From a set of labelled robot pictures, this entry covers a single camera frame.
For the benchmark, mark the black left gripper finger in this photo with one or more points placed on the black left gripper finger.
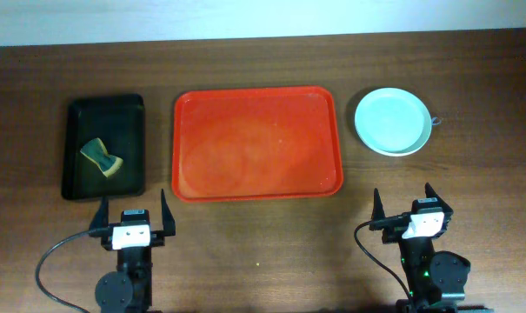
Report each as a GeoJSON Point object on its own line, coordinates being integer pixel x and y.
{"type": "Point", "coordinates": [99, 224]}
{"type": "Point", "coordinates": [169, 223]}

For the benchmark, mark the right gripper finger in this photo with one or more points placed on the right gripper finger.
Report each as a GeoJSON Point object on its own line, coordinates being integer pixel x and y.
{"type": "Point", "coordinates": [378, 215]}
{"type": "Point", "coordinates": [430, 192]}

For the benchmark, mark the yellow green sponge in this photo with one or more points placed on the yellow green sponge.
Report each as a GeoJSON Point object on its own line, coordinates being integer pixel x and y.
{"type": "Point", "coordinates": [95, 151]}

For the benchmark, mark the light blue plate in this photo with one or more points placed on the light blue plate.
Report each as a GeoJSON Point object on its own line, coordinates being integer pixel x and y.
{"type": "Point", "coordinates": [392, 110]}

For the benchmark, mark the white plate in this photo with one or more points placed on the white plate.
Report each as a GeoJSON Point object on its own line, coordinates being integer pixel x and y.
{"type": "Point", "coordinates": [395, 144]}

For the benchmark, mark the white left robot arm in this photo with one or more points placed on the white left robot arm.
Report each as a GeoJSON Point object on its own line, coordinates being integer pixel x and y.
{"type": "Point", "coordinates": [129, 287]}

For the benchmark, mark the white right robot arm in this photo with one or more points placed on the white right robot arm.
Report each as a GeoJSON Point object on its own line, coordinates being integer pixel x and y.
{"type": "Point", "coordinates": [282, 254]}

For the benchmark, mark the black plastic tray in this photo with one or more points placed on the black plastic tray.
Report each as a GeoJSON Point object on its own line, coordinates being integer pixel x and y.
{"type": "Point", "coordinates": [119, 122]}

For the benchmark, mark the red serving tray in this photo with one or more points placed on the red serving tray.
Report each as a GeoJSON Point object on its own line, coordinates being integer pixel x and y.
{"type": "Point", "coordinates": [255, 144]}

